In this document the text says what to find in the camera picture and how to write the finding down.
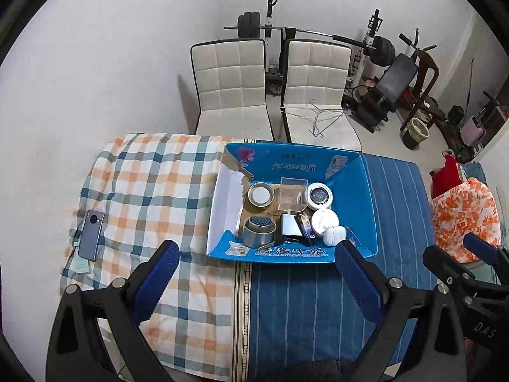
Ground black dumbbell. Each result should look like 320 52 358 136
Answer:
266 65 285 97

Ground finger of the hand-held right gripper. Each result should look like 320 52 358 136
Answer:
422 245 480 293
462 233 509 285

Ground dark patterned case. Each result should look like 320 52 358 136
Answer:
296 212 319 246

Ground red cloth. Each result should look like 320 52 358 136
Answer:
429 153 465 200

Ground white quilted chair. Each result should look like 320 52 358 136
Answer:
190 39 273 140
279 39 362 152

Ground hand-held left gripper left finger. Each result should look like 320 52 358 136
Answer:
48 240 180 382

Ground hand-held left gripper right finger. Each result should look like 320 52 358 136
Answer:
335 241 468 382

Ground barbell with black plates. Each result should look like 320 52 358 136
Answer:
223 11 396 67

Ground grey smartphone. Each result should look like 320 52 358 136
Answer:
77 209 106 262

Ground clear plastic box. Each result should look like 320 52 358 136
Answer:
277 177 309 212

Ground blue cardboard box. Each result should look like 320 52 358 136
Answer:
206 142 378 264

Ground blue striped bedsheet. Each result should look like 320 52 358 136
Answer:
234 154 438 380

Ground dark trash bin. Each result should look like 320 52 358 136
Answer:
401 117 432 151

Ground black rectangular box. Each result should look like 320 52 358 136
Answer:
277 212 305 244

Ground blue denim cloth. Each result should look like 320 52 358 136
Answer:
464 161 488 187

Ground wire clothes hangers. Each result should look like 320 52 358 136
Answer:
280 99 354 138

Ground perforated metal tin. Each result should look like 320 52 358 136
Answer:
243 216 277 247

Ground white jar with dark lid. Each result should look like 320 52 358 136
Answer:
305 182 333 211

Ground round metal tin white lid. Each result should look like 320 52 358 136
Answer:
247 182 276 209

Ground plaid bedsheet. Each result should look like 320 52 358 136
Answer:
60 132 255 380

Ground orange floral cloth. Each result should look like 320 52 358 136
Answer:
429 178 502 264

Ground white barbell rack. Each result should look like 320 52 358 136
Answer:
260 0 383 88

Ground pink suitcase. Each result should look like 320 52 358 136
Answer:
462 116 484 146

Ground brown wooden chair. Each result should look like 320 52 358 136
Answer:
399 50 440 132

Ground black weight bench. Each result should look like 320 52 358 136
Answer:
350 53 418 133

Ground white round jar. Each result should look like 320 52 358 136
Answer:
311 209 340 233

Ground white earbud case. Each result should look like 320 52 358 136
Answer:
323 226 346 246

